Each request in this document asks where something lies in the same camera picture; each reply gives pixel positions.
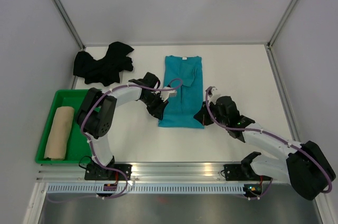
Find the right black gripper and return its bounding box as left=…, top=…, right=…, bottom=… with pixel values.
left=193, top=99, right=228, bottom=126

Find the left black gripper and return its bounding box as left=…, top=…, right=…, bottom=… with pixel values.
left=140, top=93, right=168, bottom=121

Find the teal t-shirt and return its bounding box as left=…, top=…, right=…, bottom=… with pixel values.
left=158, top=55, right=204, bottom=129

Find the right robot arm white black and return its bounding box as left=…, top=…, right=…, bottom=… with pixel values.
left=194, top=96, right=336, bottom=200

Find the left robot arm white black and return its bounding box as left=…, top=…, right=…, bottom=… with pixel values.
left=76, top=72, right=170, bottom=181

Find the black t-shirt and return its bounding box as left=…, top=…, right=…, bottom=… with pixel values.
left=73, top=42, right=134, bottom=87

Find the green plastic tray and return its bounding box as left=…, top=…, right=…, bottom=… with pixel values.
left=35, top=89, right=91, bottom=165

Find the rolled beige t-shirt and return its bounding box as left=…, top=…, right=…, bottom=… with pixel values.
left=44, top=106, right=74, bottom=160

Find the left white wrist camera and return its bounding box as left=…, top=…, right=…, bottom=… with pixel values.
left=160, top=87, right=177, bottom=102

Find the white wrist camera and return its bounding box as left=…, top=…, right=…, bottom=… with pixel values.
left=208, top=87, right=221, bottom=102
left=160, top=87, right=177, bottom=102

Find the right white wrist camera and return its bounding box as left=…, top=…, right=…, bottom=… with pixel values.
left=208, top=87, right=221, bottom=102

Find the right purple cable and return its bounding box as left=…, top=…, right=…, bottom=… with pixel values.
left=205, top=86, right=334, bottom=201

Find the purple cable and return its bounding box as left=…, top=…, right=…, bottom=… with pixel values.
left=205, top=86, right=334, bottom=201
left=47, top=78, right=183, bottom=203

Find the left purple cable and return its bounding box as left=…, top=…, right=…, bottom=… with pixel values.
left=47, top=78, right=183, bottom=203

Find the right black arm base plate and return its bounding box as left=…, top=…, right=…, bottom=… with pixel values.
left=223, top=163, right=271, bottom=182

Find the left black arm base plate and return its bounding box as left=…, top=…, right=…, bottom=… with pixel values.
left=84, top=162, right=132, bottom=181

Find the aluminium frame rail front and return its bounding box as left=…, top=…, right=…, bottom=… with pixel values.
left=36, top=162, right=324, bottom=182

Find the white slotted cable duct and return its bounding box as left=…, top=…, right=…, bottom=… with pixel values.
left=47, top=183, right=261, bottom=194

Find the right aluminium corner post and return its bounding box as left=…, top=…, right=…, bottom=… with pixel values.
left=266, top=0, right=300, bottom=50

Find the aluminium corner post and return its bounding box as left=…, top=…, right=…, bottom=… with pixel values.
left=51, top=0, right=86, bottom=50
left=266, top=0, right=300, bottom=50

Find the left aluminium corner post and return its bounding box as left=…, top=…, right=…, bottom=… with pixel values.
left=51, top=0, right=86, bottom=50

